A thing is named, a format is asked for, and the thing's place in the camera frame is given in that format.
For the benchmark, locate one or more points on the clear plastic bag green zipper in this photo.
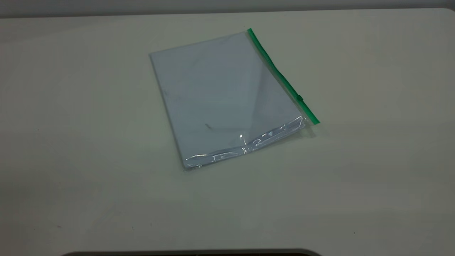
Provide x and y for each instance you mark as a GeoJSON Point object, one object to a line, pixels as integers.
{"type": "Point", "coordinates": [227, 92]}

